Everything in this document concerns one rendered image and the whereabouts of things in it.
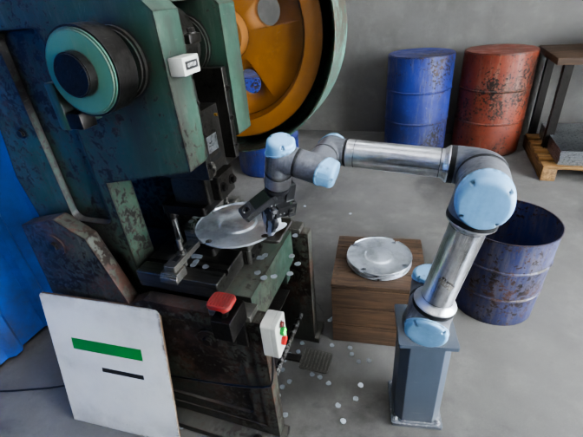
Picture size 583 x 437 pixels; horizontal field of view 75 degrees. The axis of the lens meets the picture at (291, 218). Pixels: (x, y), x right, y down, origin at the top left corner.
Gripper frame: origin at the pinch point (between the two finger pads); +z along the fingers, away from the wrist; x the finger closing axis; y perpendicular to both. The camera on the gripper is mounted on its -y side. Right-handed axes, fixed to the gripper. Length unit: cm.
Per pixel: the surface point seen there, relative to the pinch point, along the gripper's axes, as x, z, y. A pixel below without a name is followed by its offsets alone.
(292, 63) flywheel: 42, -31, 29
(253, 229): 6.0, 3.5, -2.1
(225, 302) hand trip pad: -18.5, -2.6, -21.5
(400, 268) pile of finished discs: -13, 40, 59
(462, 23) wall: 177, 32, 292
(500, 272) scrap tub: -35, 38, 97
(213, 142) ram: 24.9, -19.8, -7.1
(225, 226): 12.0, 4.9, -9.5
